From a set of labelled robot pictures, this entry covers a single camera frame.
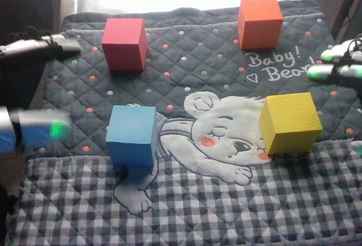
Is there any red foam cube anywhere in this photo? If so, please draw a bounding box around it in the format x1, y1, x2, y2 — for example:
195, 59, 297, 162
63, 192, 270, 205
101, 18, 148, 74

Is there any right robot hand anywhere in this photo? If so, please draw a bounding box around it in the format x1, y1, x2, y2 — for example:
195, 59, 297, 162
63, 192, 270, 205
307, 38, 362, 84

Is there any orange foam cube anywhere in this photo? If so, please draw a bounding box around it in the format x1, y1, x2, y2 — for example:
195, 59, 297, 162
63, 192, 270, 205
236, 0, 284, 51

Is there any yellow foam cube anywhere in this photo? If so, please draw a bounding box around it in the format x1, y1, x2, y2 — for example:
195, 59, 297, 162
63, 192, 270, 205
258, 92, 324, 156

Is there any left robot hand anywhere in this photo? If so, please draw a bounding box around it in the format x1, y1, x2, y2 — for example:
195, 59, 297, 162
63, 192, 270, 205
0, 32, 82, 63

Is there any blue foam cube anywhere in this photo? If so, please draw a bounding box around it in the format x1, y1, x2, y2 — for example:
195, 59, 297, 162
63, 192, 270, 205
105, 105, 158, 169

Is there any grey bear print quilt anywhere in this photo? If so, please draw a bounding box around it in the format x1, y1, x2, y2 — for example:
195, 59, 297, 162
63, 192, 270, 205
5, 0, 362, 246

